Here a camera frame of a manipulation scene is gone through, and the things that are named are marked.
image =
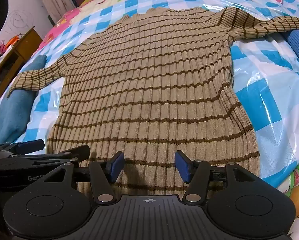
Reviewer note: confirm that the tan brown-striped ribbed sweater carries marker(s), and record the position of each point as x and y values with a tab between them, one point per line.
149	85

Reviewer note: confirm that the teal fleece cloth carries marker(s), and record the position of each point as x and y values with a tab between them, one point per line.
12	115

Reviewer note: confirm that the orange item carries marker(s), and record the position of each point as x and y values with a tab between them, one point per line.
12	41

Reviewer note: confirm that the wooden desk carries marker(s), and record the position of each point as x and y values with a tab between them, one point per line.
23	52

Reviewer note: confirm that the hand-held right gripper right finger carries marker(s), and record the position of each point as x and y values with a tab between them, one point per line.
182	166

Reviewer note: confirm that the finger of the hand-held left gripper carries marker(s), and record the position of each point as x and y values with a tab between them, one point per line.
30	145
19	163

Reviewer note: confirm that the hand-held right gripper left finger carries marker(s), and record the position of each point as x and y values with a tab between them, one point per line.
117	166

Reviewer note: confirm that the blue checked plastic sheet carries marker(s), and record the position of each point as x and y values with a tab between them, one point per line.
264	92

